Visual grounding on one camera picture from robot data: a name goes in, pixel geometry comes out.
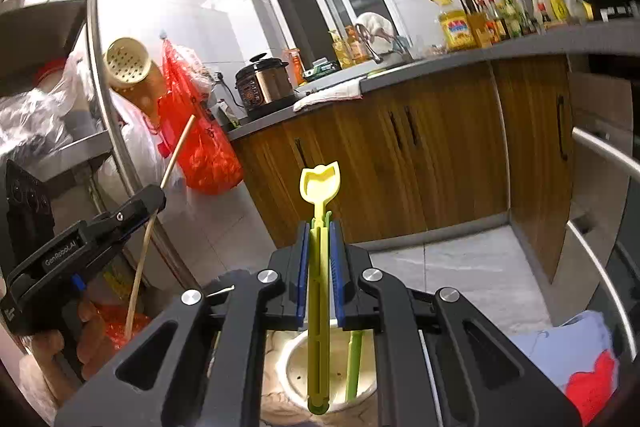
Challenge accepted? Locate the person's left forearm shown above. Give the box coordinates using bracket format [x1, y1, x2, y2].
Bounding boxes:
[17, 357, 81, 425]

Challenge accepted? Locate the wooden knife block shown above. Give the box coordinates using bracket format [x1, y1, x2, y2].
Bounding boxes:
[459, 0, 494, 48]

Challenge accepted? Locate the row of sauce bottles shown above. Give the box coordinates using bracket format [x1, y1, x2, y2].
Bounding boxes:
[485, 0, 593, 40]

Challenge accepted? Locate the white rag on faucet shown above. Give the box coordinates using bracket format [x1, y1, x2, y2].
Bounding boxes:
[355, 12, 402, 58]

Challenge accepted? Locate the white dish towel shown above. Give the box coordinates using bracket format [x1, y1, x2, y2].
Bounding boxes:
[292, 77, 369, 113]

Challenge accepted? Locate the yellow perforated utensil holder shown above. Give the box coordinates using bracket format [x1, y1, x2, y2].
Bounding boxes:
[104, 38, 164, 102]

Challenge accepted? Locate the red plastic wrapper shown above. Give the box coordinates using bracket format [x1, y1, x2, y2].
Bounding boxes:
[102, 304, 152, 351]

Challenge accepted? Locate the wooden kitchen cabinet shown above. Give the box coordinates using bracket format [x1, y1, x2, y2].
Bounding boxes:
[229, 21, 576, 284]

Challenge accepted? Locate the yellow cooking oil bottle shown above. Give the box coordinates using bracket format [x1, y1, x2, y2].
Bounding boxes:
[330, 29, 353, 69]

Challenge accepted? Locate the clear plastic bag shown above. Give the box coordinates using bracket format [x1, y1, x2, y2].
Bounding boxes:
[0, 87, 71, 158]

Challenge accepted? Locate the red plastic bag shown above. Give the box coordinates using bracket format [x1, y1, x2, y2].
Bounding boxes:
[161, 39, 245, 195]

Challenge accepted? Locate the person's left hand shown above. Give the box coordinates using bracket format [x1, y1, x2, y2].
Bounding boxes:
[27, 299, 115, 388]

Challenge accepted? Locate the yellow plastic spoon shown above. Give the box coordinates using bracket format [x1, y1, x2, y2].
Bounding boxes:
[298, 161, 342, 415]

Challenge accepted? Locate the dark green box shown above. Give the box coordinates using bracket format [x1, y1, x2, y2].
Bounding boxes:
[302, 59, 341, 82]

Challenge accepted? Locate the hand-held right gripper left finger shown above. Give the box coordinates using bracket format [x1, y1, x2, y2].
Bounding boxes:
[55, 222, 311, 427]

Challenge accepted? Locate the green plastic utensil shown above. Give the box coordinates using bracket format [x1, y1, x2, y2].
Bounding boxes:
[345, 329, 363, 402]

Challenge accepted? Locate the beige ceramic utensil cup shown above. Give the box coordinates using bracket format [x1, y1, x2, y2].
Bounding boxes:
[260, 329, 378, 427]

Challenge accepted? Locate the orange cooking oil bottle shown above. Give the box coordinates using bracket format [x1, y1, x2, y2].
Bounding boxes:
[346, 26, 371, 65]

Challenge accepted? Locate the small orange bottle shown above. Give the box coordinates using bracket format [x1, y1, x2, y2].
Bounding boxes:
[282, 48, 307, 86]

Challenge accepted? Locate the printed blue tablecloth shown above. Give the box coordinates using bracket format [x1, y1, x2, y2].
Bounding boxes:
[515, 309, 623, 414]

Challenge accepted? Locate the wooden chopstick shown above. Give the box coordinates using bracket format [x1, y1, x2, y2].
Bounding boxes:
[124, 114, 197, 338]

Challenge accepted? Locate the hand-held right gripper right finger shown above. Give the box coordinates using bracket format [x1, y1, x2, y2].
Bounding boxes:
[331, 220, 584, 427]

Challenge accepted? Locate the white plastic bag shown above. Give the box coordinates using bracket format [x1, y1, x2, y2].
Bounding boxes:
[97, 92, 185, 214]

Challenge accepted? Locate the large yellow oil bottle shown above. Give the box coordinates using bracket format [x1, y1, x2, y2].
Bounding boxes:
[439, 9, 476, 52]

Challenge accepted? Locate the electric pressure cooker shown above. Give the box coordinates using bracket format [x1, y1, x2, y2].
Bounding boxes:
[235, 53, 297, 118]

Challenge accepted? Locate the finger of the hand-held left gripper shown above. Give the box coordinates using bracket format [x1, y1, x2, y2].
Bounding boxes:
[85, 185, 167, 244]

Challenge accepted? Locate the stainless steel rack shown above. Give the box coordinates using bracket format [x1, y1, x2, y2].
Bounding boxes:
[0, 0, 201, 293]

